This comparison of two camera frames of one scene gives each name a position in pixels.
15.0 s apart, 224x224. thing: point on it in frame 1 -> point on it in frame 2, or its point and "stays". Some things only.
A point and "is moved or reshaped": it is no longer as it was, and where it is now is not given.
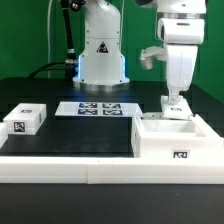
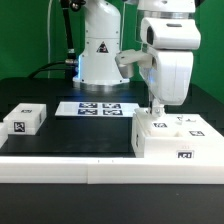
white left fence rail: x=3 y=133 stays
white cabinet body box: x=174 y=138 stays
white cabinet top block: x=26 y=119 stays
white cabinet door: x=153 y=116 is moved or reshaped
